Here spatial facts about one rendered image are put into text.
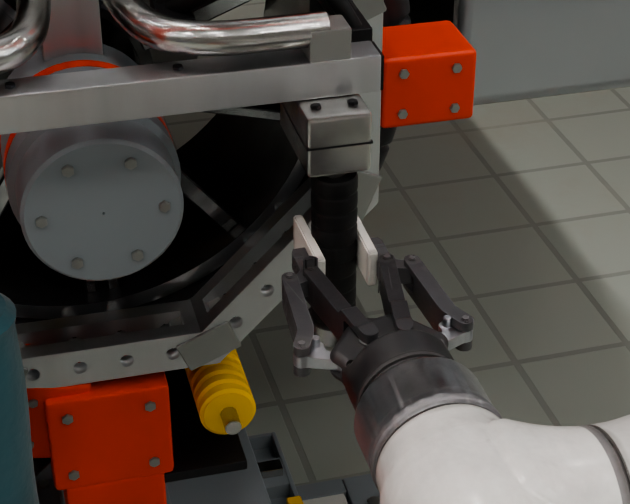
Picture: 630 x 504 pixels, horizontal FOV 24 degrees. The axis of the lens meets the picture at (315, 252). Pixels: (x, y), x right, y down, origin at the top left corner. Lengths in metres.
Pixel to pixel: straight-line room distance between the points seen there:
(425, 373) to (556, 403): 1.43
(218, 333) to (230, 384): 0.08
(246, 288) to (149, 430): 0.18
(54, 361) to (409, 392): 0.55
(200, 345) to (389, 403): 0.51
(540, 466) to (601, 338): 1.66
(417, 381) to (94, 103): 0.31
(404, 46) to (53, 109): 0.40
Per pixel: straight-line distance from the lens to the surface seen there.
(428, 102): 1.34
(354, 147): 1.08
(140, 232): 1.16
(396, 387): 0.92
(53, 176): 1.13
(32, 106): 1.05
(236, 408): 1.48
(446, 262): 2.67
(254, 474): 1.84
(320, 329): 1.15
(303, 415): 2.29
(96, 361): 1.40
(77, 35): 1.24
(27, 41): 1.06
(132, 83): 1.05
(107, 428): 1.44
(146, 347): 1.40
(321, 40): 1.07
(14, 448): 1.30
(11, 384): 1.26
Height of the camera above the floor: 1.43
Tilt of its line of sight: 32 degrees down
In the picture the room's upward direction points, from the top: straight up
